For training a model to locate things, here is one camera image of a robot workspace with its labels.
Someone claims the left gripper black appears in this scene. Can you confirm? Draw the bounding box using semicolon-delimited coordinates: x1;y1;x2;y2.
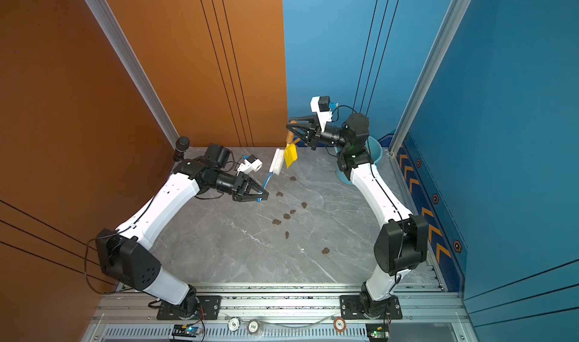
211;172;270;203

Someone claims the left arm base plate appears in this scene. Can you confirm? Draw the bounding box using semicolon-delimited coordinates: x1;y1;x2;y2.
156;295;222;321

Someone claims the green circuit board right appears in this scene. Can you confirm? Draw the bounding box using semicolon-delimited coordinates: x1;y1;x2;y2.
365;324;390;342

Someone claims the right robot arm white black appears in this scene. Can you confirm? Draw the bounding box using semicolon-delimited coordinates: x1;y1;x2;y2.
286;112;428;319

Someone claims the green circuit board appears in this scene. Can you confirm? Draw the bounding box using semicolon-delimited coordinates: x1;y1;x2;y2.
365;324;390;342
171;325;201;339

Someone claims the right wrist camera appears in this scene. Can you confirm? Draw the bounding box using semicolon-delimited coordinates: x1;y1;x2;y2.
310;96;338;132

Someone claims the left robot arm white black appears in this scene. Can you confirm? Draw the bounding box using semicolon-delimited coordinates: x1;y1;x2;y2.
95;136;268;319

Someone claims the green circuit board left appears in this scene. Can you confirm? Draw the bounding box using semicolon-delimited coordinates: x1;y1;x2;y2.
171;325;201;339

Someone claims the black microphone on stand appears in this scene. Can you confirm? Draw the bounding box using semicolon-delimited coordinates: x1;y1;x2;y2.
173;136;190;163

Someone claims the turquoise plastic bucket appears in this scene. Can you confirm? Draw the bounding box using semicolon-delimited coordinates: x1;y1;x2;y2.
336;136;384;185

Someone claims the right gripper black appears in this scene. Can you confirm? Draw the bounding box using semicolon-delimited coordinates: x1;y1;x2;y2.
290;118;353;155

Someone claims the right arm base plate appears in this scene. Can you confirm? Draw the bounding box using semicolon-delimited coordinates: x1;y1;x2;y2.
339;293;403;320

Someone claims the red rimmed round sticker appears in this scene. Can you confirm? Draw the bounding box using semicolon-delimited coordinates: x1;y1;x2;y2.
333;317;347;334

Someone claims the yellow scoop wooden handle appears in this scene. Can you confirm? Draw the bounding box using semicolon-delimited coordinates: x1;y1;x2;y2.
283;121;300;168

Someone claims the scrub brush blue white handle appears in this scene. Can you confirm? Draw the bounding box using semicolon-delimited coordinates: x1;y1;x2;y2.
258;149;284;202

